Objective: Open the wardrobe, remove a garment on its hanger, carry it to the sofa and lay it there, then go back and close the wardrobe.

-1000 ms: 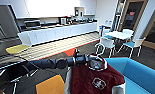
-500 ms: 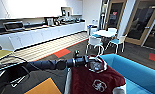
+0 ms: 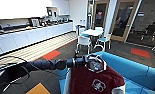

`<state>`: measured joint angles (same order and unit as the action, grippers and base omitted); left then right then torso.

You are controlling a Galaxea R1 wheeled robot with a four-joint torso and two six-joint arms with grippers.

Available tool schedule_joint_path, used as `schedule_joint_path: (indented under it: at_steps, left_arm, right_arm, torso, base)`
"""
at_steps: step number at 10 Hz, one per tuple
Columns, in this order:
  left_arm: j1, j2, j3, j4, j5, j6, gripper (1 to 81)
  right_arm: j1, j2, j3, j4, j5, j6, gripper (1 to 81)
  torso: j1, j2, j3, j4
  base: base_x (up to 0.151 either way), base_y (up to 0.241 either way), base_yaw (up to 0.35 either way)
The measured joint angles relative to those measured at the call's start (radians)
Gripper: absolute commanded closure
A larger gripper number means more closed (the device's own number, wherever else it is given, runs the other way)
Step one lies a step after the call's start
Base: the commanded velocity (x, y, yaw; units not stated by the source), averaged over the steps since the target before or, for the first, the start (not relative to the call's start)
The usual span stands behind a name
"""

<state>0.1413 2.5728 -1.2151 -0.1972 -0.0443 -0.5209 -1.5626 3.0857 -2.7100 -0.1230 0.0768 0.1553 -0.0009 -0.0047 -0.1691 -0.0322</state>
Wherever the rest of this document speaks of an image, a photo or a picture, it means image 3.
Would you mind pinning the maroon varsity jacket white sleeves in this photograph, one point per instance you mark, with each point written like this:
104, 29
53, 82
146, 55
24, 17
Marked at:
83, 81

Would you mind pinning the white chair blue seat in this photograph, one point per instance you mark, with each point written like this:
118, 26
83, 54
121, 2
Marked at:
104, 39

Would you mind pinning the white square table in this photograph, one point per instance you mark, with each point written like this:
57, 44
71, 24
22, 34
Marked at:
91, 32

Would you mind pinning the blue sofa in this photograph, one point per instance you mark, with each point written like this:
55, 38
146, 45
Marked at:
133, 70

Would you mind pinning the wood framed glass door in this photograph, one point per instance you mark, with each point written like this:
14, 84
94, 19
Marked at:
100, 16
123, 23

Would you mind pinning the white kitchen counter cabinets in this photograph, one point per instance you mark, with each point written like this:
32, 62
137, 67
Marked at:
26, 38

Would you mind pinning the white upper cabinets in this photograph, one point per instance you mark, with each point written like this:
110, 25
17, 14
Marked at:
19, 8

